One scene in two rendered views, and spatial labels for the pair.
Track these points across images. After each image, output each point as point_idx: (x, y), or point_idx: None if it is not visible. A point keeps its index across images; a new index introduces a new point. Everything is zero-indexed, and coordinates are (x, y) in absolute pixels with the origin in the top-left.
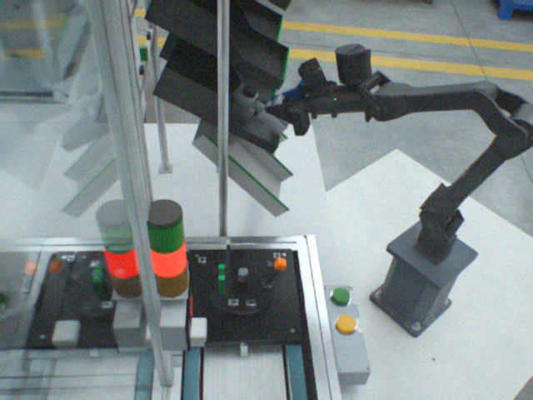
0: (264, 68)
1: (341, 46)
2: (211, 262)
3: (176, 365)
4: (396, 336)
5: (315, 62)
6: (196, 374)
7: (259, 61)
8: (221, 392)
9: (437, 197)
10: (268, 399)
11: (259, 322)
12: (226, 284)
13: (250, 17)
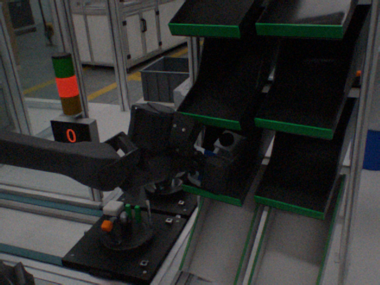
0: (205, 108)
1: (174, 111)
2: (165, 227)
3: (101, 203)
4: None
5: (186, 119)
6: (91, 214)
7: (216, 104)
8: (76, 230)
9: (14, 271)
10: (51, 249)
11: (94, 240)
12: (134, 223)
13: (313, 105)
